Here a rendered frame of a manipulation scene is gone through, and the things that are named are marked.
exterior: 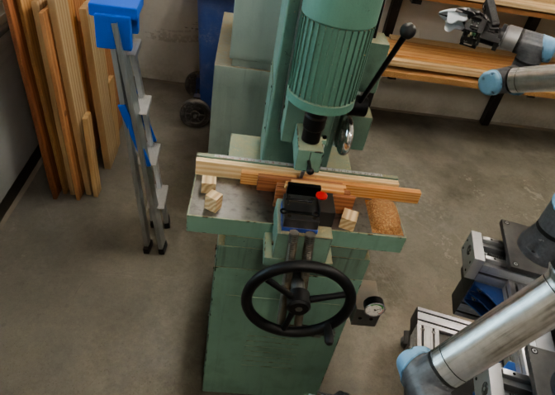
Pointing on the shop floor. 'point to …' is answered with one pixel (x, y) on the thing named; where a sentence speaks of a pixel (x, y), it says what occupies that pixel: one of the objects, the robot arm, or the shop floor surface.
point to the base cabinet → (294, 370)
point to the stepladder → (133, 102)
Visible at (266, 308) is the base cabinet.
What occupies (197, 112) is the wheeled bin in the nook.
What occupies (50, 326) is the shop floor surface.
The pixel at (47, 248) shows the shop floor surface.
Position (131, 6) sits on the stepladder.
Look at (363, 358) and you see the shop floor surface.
